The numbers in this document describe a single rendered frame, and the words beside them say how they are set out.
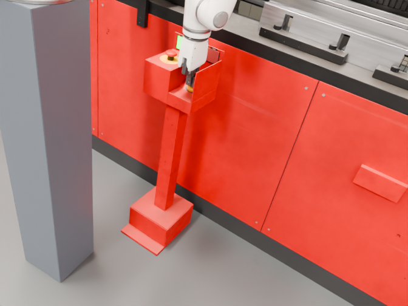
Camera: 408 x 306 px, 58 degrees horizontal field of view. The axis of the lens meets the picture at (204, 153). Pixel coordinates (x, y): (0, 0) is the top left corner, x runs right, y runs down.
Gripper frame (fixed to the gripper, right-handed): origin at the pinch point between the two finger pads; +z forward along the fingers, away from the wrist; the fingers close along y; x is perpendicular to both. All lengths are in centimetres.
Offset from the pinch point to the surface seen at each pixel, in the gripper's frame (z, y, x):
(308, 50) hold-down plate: -11.5, -26.7, 27.2
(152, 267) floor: 73, 25, 7
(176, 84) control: 2.9, 1.8, -4.5
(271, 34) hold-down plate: -12.2, -26.8, 13.3
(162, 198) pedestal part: 56, 6, -4
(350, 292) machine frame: 71, -13, 78
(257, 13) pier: 97, -330, -120
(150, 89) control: 5.8, 6.5, -11.5
